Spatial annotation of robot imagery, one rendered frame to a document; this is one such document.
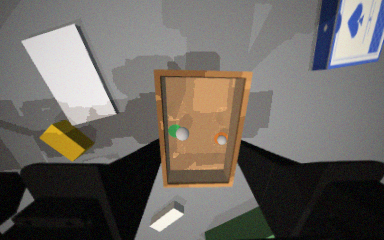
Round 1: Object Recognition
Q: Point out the wooden ball-in-hole puzzle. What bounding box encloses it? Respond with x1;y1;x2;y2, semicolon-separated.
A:
154;69;253;188

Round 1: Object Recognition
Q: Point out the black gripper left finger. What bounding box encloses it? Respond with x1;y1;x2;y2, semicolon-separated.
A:
20;138;161;240

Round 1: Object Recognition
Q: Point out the white flat rectangular board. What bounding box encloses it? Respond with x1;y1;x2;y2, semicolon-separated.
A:
21;24;119;126

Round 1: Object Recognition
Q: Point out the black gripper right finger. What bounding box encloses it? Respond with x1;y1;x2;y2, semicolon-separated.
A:
237;140;384;238

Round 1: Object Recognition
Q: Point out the yellow rectangular block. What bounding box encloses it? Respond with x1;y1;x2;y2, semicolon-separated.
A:
40;120;95;162

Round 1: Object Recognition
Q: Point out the white rectangular block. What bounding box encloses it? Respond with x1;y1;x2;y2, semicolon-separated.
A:
150;201;184;231

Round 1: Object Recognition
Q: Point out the green box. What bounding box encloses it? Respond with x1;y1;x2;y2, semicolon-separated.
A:
205;206;274;240

